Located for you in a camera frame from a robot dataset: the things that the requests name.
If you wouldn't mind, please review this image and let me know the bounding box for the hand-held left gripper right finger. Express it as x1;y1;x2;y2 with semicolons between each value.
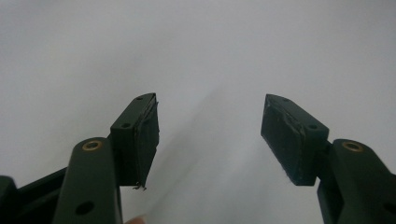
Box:
261;93;331;187

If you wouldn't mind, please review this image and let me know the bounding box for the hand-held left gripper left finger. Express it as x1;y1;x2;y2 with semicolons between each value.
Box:
109;92;161;190

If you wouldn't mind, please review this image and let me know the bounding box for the white table mat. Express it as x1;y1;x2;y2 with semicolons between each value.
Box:
0;0;396;224

